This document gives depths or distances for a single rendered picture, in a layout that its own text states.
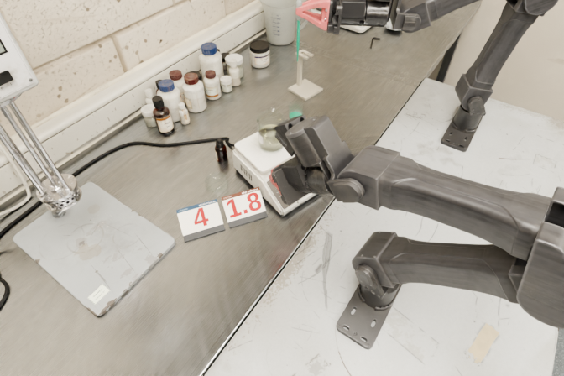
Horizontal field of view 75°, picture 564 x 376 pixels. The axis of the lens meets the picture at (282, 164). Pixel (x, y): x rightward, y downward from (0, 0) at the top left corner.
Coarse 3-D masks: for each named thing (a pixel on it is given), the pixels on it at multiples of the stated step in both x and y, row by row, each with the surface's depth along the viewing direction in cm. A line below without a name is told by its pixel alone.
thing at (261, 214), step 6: (222, 204) 82; (264, 210) 84; (240, 216) 83; (246, 216) 83; (252, 216) 83; (258, 216) 83; (264, 216) 83; (228, 222) 82; (234, 222) 82; (240, 222) 82; (246, 222) 82
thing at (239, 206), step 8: (256, 192) 84; (224, 200) 82; (232, 200) 83; (240, 200) 83; (248, 200) 84; (256, 200) 84; (232, 208) 83; (240, 208) 83; (248, 208) 83; (256, 208) 84; (232, 216) 82
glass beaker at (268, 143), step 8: (264, 112) 84; (272, 112) 84; (280, 112) 83; (264, 120) 85; (272, 120) 86; (280, 120) 84; (264, 128) 80; (272, 128) 80; (264, 136) 82; (272, 136) 82; (264, 144) 84; (272, 144) 83; (280, 144) 85; (272, 152) 85
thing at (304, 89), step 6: (300, 54) 110; (306, 54) 110; (300, 60) 112; (300, 66) 114; (300, 72) 115; (300, 78) 117; (300, 84) 119; (306, 84) 119; (312, 84) 119; (288, 90) 118; (294, 90) 117; (300, 90) 117; (306, 90) 117; (312, 90) 117; (318, 90) 117; (300, 96) 115; (306, 96) 115; (312, 96) 116
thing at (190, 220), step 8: (200, 208) 81; (208, 208) 81; (216, 208) 82; (184, 216) 80; (192, 216) 80; (200, 216) 81; (208, 216) 81; (216, 216) 82; (184, 224) 80; (192, 224) 80; (200, 224) 81; (208, 224) 81; (184, 232) 80
